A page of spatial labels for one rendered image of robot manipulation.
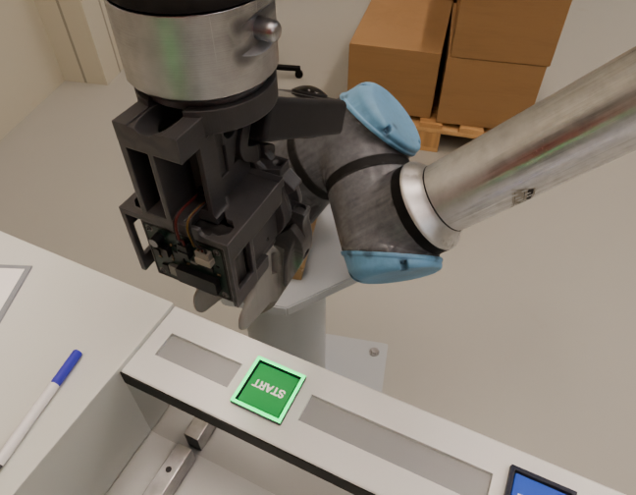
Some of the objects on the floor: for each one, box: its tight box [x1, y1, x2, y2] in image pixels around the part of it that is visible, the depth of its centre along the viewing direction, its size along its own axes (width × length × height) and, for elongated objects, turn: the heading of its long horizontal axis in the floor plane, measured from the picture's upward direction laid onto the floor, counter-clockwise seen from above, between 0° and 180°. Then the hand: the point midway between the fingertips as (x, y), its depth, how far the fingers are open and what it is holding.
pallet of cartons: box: [347, 0, 572, 152], centre depth 254 cm, size 91×128×76 cm
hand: (260, 293), depth 42 cm, fingers closed
